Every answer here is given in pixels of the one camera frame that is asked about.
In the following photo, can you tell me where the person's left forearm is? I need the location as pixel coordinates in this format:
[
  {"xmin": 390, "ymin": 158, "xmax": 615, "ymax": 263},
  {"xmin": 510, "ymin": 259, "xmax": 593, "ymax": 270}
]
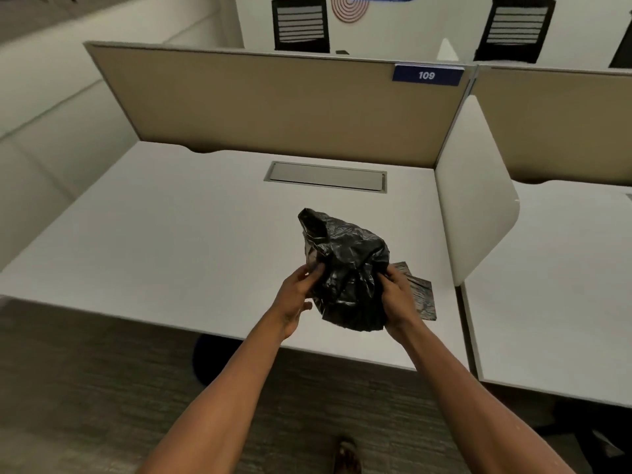
[{"xmin": 136, "ymin": 311, "xmax": 288, "ymax": 474}]

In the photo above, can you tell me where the black mesh office chair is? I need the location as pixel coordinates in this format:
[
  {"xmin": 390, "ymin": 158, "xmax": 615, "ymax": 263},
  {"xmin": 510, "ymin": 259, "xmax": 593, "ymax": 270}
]
[
  {"xmin": 473, "ymin": 0, "xmax": 557, "ymax": 65},
  {"xmin": 271, "ymin": 0, "xmax": 331, "ymax": 54}
]

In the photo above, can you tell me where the folded flat black plastic bag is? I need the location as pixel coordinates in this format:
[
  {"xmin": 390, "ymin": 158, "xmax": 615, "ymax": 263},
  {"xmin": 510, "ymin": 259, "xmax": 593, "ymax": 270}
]
[{"xmin": 389, "ymin": 262, "xmax": 438, "ymax": 322}]

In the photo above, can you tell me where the person's left hand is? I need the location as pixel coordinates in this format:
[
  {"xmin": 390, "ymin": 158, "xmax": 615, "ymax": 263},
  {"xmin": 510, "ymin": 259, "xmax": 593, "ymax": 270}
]
[{"xmin": 271, "ymin": 263, "xmax": 327, "ymax": 341}]

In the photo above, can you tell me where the person's right forearm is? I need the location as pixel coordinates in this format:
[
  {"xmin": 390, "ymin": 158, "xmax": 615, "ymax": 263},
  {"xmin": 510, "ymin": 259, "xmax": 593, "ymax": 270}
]
[{"xmin": 395, "ymin": 316, "xmax": 577, "ymax": 474}]

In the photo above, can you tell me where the person's right hand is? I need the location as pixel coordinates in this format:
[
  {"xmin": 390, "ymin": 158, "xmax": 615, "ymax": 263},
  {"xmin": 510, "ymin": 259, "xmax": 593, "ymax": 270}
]
[{"xmin": 379, "ymin": 264, "xmax": 424, "ymax": 344}]

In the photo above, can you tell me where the white side divider panel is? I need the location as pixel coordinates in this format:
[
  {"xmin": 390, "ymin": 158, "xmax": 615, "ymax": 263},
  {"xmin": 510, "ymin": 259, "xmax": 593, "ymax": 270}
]
[{"xmin": 434, "ymin": 95, "xmax": 520, "ymax": 287}]

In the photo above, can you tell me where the beige desk partition panel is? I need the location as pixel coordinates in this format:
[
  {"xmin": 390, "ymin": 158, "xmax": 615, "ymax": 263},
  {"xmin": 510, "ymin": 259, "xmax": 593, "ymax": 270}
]
[
  {"xmin": 471, "ymin": 65, "xmax": 632, "ymax": 187},
  {"xmin": 84, "ymin": 41, "xmax": 476, "ymax": 169}
]

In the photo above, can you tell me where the black plastic bag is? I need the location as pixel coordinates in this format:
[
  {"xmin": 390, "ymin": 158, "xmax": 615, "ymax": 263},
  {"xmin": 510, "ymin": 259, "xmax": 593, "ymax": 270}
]
[
  {"xmin": 298, "ymin": 208, "xmax": 392, "ymax": 333},
  {"xmin": 389, "ymin": 262, "xmax": 438, "ymax": 322}
]

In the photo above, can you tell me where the dark round desk base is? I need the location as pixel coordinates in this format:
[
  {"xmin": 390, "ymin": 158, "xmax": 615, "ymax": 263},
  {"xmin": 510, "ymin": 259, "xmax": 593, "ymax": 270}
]
[{"xmin": 192, "ymin": 333, "xmax": 244, "ymax": 387}]

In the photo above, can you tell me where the person's brown shoe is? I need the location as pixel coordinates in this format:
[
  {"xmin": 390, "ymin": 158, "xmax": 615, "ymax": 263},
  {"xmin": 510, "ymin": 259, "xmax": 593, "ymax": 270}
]
[{"xmin": 334, "ymin": 435, "xmax": 362, "ymax": 474}]

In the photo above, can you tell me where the red concentric circle wall decal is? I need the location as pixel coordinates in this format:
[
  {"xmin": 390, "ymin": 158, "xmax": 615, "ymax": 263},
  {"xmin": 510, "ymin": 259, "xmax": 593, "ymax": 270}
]
[{"xmin": 331, "ymin": 0, "xmax": 370, "ymax": 23}]

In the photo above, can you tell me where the black chair base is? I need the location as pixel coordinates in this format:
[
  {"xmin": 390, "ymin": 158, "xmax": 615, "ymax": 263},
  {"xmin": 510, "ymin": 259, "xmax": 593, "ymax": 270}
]
[{"xmin": 533, "ymin": 400, "xmax": 632, "ymax": 474}]

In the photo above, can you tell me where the blue desk number label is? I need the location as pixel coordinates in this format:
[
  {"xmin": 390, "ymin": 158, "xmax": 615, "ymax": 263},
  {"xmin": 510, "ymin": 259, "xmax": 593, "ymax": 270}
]
[{"xmin": 392, "ymin": 64, "xmax": 465, "ymax": 87}]

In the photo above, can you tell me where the grey desk cable tray lid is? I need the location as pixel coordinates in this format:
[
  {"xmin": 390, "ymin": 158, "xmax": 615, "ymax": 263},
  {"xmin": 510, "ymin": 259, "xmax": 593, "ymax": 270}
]
[{"xmin": 264, "ymin": 161, "xmax": 388, "ymax": 194}]

